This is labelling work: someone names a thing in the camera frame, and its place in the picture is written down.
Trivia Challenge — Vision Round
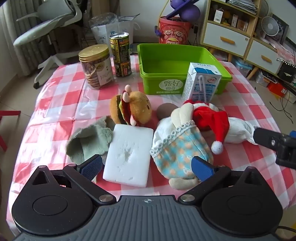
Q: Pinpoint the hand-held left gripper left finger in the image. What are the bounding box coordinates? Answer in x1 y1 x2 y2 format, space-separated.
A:
29 155 117 205

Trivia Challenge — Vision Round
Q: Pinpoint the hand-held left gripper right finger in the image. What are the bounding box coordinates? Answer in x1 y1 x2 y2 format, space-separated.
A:
178 156 260 205

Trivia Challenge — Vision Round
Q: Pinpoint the rabbit doll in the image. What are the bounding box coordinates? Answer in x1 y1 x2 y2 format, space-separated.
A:
150 104 214 190

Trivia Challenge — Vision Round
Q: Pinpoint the white sponge block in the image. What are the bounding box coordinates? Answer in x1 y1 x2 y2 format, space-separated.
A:
102 124 154 188

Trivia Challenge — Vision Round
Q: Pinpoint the red santa plush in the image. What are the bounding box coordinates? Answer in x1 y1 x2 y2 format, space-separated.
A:
182 99 230 154

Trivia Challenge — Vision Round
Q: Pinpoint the plush toy with burger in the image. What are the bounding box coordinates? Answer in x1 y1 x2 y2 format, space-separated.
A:
109 85 153 127

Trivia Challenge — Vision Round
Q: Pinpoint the green plastic bin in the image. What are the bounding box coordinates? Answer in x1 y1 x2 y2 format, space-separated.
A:
137 43 233 95

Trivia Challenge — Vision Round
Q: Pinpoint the green fluffy cloth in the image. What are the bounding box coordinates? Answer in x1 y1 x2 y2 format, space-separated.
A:
65 115 114 164

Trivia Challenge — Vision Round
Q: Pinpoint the round brown powder puff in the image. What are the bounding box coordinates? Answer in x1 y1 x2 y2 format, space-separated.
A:
157 103 179 121

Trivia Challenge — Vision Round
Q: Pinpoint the clear storage box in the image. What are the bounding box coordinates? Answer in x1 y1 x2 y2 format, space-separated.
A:
232 56 254 77

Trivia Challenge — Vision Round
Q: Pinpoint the red white checkered tablecloth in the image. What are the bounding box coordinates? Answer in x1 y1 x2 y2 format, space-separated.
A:
7 54 295 232

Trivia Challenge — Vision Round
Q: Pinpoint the white blue milk carton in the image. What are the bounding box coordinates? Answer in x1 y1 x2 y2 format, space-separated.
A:
181 62 222 103

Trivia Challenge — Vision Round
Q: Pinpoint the red stool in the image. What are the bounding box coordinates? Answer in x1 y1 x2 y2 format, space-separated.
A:
0 110 22 151

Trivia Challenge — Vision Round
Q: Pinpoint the gold lid cookie jar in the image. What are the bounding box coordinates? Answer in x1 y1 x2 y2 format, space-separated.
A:
78 44 114 90

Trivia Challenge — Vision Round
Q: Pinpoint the wooden white drawer cabinet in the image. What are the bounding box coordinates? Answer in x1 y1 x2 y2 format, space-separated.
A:
199 0 286 71

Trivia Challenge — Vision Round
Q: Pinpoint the white desk fan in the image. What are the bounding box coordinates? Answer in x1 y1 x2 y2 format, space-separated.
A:
259 16 281 45

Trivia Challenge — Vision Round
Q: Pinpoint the tall black drink can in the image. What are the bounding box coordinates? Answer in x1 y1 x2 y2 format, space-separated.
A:
109 32 133 78

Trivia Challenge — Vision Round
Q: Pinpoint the red printed bucket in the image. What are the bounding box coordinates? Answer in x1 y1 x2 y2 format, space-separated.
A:
158 16 193 45

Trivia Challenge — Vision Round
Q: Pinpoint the grey office chair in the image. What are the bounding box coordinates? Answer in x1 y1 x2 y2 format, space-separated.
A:
13 0 84 90

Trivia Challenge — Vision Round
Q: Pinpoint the purple toy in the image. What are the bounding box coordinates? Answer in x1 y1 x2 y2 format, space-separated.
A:
166 0 201 21

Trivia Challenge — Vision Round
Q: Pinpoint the dark picture frame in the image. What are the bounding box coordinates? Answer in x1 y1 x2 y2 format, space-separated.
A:
270 13 290 46

